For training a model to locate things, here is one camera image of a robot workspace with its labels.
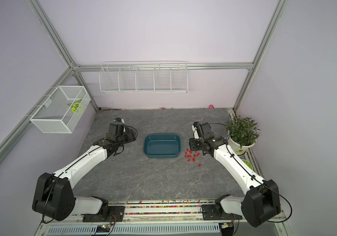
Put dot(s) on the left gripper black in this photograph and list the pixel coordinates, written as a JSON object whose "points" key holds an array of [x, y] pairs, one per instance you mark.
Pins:
{"points": [[131, 135]]}

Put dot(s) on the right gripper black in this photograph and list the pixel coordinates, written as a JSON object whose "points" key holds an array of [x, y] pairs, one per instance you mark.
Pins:
{"points": [[192, 141]]}

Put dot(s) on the teal plastic storage box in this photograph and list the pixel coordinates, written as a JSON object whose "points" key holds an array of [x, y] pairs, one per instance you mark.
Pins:
{"points": [[162, 145]]}

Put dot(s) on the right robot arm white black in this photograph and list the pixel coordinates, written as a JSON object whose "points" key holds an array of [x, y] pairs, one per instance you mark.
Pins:
{"points": [[261, 201]]}

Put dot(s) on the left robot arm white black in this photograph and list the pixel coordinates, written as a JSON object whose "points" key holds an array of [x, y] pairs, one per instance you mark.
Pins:
{"points": [[54, 197]]}

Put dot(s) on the white pot leafy plant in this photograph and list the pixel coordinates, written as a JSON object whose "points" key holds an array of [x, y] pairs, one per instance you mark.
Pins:
{"points": [[243, 134]]}

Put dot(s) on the small white pot succulent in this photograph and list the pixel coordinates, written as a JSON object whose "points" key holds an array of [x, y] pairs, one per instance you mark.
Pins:
{"points": [[247, 163]]}

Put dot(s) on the green toy in basket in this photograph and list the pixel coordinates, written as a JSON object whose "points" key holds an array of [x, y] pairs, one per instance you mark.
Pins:
{"points": [[76, 107]]}

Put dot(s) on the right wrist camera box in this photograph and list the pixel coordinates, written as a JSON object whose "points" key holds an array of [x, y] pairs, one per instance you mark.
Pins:
{"points": [[204, 131]]}

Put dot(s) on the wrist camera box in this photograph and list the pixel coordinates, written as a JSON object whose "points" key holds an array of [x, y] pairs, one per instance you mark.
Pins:
{"points": [[204, 131], [115, 130]]}

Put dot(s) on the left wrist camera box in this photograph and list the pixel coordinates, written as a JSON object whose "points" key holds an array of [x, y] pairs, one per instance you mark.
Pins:
{"points": [[115, 130]]}

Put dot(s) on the white wire basket left wall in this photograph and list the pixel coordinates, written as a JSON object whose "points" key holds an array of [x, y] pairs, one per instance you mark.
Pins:
{"points": [[55, 116]]}

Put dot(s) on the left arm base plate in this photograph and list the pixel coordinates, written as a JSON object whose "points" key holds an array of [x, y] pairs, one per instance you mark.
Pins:
{"points": [[108, 214]]}

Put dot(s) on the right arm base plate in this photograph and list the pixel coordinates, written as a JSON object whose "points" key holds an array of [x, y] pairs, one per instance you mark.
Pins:
{"points": [[214, 212]]}

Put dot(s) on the white wire wall shelf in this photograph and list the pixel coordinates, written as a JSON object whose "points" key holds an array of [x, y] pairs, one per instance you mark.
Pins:
{"points": [[144, 77]]}

